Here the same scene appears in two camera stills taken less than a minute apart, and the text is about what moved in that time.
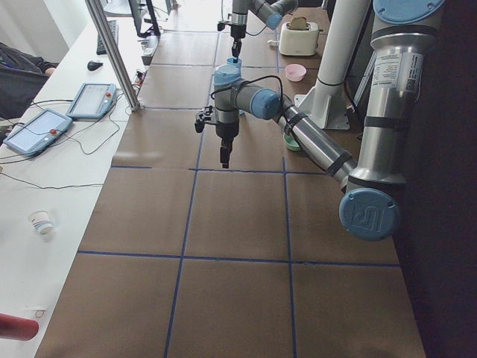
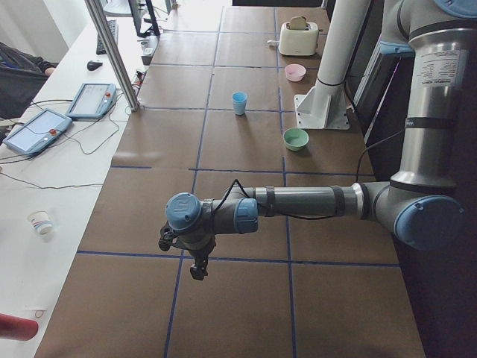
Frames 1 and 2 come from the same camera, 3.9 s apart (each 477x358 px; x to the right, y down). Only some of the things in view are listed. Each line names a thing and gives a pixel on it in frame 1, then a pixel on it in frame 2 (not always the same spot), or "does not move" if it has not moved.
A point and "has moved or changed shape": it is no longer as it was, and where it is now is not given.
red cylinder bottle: x=17 y=328 does not move
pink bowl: x=295 y=72 does not move
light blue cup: x=232 y=66 has moved or changed shape
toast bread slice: x=298 y=23 does not move
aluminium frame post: x=95 y=11 does not move
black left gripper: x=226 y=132 to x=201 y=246
